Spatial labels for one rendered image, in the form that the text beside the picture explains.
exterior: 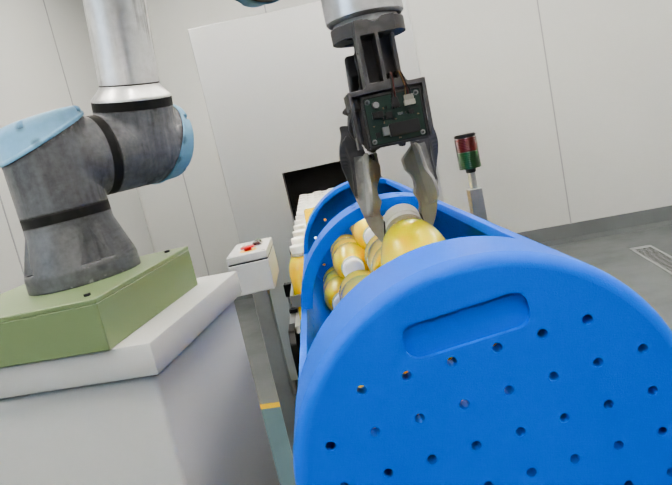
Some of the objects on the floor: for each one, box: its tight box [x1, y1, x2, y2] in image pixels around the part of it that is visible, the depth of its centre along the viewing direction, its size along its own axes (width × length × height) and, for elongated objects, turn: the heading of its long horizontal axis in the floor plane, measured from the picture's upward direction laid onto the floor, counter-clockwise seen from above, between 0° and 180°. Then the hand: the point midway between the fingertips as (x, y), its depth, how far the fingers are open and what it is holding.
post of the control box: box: [253, 290, 296, 456], centre depth 160 cm, size 4×4×100 cm
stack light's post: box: [466, 187, 488, 221], centre depth 177 cm, size 4×4×110 cm
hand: (402, 223), depth 61 cm, fingers closed on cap, 4 cm apart
